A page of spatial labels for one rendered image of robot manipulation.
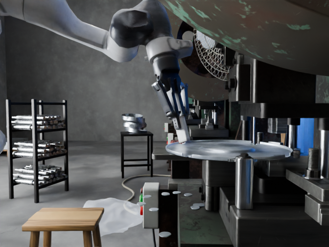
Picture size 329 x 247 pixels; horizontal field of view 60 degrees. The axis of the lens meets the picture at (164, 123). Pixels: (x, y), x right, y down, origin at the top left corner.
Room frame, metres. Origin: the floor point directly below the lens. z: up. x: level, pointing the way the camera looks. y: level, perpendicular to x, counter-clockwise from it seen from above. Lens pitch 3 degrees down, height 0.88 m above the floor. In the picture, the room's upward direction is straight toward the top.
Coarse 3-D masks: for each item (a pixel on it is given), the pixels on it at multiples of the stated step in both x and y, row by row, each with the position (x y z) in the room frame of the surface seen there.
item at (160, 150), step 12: (156, 156) 0.61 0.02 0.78; (168, 156) 0.61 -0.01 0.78; (180, 156) 0.61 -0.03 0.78; (204, 168) 0.66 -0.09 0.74; (216, 168) 0.63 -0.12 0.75; (228, 168) 0.62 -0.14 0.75; (204, 180) 0.66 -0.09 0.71; (216, 180) 0.63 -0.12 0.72; (228, 180) 0.62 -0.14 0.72; (204, 192) 0.64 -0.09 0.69; (216, 192) 0.63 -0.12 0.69; (204, 204) 0.66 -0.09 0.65; (216, 204) 0.63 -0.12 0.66
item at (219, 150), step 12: (168, 144) 0.72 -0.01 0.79; (180, 144) 0.76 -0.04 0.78; (192, 144) 0.76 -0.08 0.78; (204, 144) 0.76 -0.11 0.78; (216, 144) 0.72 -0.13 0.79; (228, 144) 0.72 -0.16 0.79; (240, 144) 0.76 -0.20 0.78; (252, 144) 0.77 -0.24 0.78; (264, 144) 0.75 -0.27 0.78; (276, 144) 0.72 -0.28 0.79; (192, 156) 0.56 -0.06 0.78; (204, 156) 0.55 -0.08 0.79; (216, 156) 0.54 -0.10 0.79; (228, 156) 0.57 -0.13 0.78; (252, 156) 0.57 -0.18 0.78; (264, 156) 0.57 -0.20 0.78; (276, 156) 0.55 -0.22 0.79; (288, 156) 0.58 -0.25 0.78
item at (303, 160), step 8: (272, 160) 0.60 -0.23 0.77; (280, 160) 0.60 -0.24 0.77; (288, 160) 0.59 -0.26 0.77; (296, 160) 0.59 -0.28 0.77; (304, 160) 0.59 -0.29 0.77; (264, 168) 0.63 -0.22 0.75; (272, 168) 0.60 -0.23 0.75; (280, 168) 0.60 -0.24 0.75; (288, 168) 0.59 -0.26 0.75; (296, 168) 0.59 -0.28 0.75; (304, 168) 0.59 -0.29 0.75; (280, 176) 0.60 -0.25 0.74
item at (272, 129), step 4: (268, 120) 0.68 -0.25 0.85; (272, 120) 0.66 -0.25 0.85; (276, 120) 0.65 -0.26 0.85; (280, 120) 0.65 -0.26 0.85; (284, 120) 0.65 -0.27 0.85; (268, 124) 0.68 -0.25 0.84; (272, 124) 0.66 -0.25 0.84; (276, 124) 0.65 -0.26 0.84; (280, 124) 0.65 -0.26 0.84; (284, 124) 0.65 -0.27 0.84; (268, 128) 0.68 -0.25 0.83; (272, 128) 0.66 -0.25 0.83; (276, 128) 0.65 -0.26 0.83; (280, 128) 0.65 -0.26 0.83; (284, 128) 0.65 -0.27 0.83; (272, 132) 0.66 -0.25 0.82; (276, 132) 0.65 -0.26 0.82; (280, 132) 0.65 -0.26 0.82; (284, 132) 0.65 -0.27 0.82
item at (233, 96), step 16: (240, 64) 0.62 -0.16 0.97; (256, 64) 0.60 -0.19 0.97; (240, 80) 0.62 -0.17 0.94; (256, 80) 0.60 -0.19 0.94; (272, 80) 0.60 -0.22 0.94; (288, 80) 0.60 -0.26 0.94; (304, 80) 0.59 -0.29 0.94; (240, 96) 0.62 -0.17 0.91; (256, 96) 0.60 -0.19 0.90; (272, 96) 0.60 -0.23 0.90; (288, 96) 0.60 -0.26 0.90; (304, 96) 0.59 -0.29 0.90
